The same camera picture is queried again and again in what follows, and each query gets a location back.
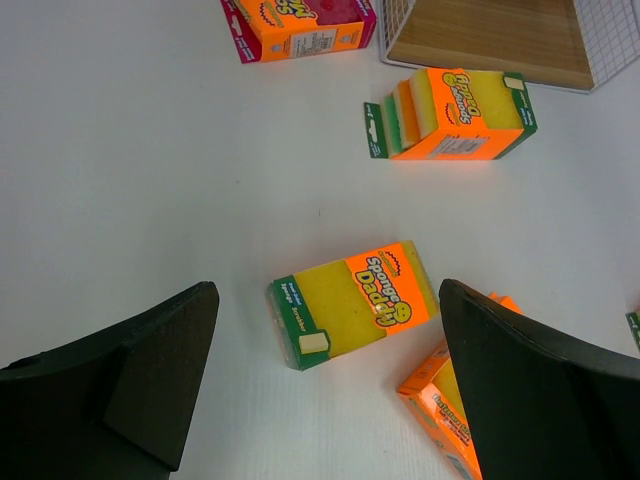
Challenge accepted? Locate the orange green sponge pack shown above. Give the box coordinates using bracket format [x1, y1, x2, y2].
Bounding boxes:
[364, 67, 538, 161]

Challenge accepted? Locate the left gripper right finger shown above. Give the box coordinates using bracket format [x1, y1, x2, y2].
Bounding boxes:
[439, 279, 639, 479]

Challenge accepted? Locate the orange flat scrub box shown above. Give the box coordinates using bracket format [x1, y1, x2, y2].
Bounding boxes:
[397, 292, 524, 480]

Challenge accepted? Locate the white wire wooden shelf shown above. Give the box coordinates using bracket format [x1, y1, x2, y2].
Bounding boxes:
[377, 0, 639, 93]

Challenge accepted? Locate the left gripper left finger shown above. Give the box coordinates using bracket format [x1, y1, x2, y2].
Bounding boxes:
[1, 281, 220, 479]

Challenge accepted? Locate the yellow sponge pack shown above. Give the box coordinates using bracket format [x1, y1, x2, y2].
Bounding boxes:
[266, 240, 439, 371]
[626, 311, 640, 350]

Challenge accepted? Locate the pink orange sponge box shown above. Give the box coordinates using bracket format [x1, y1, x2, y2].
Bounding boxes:
[221, 1, 377, 64]

